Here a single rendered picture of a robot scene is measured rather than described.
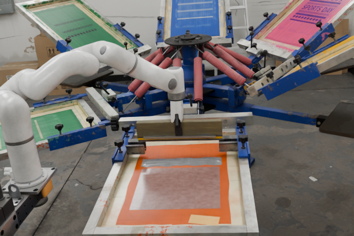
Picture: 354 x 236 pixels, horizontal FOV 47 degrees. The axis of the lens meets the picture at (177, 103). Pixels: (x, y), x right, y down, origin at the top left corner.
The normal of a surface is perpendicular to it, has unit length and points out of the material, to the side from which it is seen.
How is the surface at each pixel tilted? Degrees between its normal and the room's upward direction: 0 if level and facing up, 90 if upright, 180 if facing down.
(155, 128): 89
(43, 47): 90
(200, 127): 89
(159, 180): 0
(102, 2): 90
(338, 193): 0
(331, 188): 0
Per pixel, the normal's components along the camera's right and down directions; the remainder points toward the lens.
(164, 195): -0.08, -0.93
